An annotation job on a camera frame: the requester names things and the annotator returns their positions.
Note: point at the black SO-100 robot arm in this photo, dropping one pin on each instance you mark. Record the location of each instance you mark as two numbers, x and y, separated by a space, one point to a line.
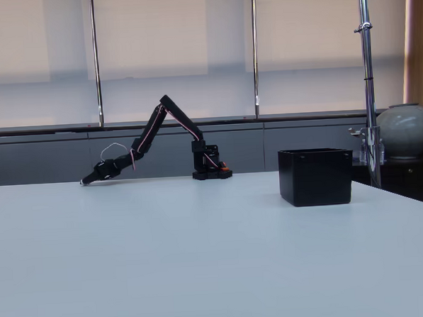
175 112

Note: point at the round grey-green ceramic vase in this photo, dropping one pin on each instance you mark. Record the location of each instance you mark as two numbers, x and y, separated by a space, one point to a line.
408 130

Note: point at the clear plastic water bottle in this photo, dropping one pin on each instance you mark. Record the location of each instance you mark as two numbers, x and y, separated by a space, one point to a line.
381 151

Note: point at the chrome stand pole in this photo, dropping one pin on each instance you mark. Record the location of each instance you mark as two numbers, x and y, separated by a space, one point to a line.
369 86

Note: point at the beige roller blind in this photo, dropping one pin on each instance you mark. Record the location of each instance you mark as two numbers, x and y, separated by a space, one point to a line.
173 32
307 25
31 40

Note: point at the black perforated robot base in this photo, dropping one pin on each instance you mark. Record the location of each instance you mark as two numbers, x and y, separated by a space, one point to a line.
212 174

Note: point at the brown wooden wall panel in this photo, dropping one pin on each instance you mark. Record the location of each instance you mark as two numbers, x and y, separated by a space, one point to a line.
418 41

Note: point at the thin metal window pole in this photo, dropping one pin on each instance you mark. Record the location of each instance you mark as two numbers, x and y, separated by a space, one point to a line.
255 56
96 65

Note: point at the grey low wall cabinet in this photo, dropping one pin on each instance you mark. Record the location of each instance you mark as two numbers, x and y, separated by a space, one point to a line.
37 158

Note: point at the black open box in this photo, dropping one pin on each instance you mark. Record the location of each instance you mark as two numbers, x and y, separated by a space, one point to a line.
315 178

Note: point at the orange base clamp knob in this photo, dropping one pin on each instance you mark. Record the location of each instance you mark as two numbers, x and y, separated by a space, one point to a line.
224 165

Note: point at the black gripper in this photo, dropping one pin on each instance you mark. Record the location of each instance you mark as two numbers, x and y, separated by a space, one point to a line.
99 173

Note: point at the dark wooden sideboard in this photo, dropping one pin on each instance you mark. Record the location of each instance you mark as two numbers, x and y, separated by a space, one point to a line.
411 180

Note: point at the small chrome pole clamp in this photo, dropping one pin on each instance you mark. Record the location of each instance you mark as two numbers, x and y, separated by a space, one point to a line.
362 27

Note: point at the chrome wing pole clamp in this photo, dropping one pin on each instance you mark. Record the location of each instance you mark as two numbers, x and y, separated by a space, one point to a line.
359 132

